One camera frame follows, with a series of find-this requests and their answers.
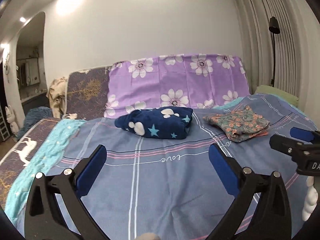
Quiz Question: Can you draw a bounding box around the navy fleece star garment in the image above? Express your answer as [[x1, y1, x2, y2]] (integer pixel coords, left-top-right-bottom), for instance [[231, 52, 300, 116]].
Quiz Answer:
[[114, 106, 193, 139]]

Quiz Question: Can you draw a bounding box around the floral folded clothes stack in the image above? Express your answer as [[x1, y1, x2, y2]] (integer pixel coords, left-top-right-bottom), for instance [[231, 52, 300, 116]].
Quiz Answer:
[[203, 105, 270, 142]]

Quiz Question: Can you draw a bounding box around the white gloved right hand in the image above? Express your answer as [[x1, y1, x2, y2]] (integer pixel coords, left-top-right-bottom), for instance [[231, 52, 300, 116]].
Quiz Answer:
[[302, 176, 319, 222]]

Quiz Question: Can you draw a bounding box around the dark deer print bedcover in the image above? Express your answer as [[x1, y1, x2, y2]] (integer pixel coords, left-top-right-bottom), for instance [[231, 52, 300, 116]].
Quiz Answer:
[[1, 118, 60, 209]]

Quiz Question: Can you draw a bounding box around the teal fleece blanket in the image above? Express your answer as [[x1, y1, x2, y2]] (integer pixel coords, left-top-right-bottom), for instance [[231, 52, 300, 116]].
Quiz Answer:
[[4, 119, 86, 225]]

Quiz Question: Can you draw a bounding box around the grey pleated curtain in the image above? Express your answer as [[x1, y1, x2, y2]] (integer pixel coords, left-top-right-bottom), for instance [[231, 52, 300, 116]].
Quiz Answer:
[[235, 0, 319, 115]]

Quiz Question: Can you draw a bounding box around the blue fuzzy blanket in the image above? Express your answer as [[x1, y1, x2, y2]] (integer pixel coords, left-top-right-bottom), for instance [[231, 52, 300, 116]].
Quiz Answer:
[[16, 106, 53, 140]]

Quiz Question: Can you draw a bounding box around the blue plaid love bedsheet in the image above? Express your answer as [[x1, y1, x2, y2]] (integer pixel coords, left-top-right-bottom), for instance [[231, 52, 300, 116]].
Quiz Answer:
[[47, 94, 316, 239]]

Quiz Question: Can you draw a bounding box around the purple floral pillow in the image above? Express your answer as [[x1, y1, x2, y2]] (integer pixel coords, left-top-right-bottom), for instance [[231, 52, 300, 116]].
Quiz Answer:
[[104, 53, 250, 118]]

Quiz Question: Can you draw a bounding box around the black floor lamp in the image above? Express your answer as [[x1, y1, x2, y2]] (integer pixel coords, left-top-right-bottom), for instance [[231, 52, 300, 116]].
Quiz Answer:
[[268, 16, 280, 87]]

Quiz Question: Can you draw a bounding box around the beige crumpled cloth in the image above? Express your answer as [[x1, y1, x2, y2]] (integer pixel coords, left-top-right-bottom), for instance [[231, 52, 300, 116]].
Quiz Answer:
[[46, 77, 68, 119]]

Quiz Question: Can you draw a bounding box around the dark tree print pillow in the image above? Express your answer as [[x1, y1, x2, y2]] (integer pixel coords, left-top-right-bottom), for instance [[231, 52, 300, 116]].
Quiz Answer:
[[65, 66, 111, 120]]

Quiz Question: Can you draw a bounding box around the white cabinet with mirror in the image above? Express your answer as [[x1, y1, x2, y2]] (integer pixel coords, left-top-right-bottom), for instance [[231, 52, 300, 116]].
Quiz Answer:
[[16, 58, 40, 88]]

